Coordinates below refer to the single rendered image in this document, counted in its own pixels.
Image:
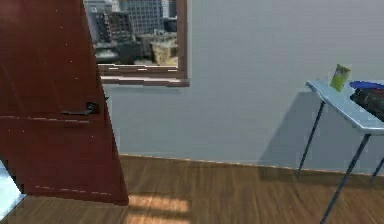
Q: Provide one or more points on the blue flat object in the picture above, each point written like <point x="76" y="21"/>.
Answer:
<point x="365" y="85"/>

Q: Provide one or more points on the black box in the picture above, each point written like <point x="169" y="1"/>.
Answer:
<point x="370" y="100"/>

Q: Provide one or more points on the pale blue metal-legged table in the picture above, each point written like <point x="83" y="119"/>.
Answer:
<point x="346" y="110"/>

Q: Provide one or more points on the dark red room door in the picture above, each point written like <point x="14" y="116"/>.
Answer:
<point x="50" y="100"/>

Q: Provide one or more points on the brown framed window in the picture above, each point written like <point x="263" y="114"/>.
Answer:
<point x="143" y="40"/>

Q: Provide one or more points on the green box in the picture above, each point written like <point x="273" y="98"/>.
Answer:
<point x="340" y="77"/>

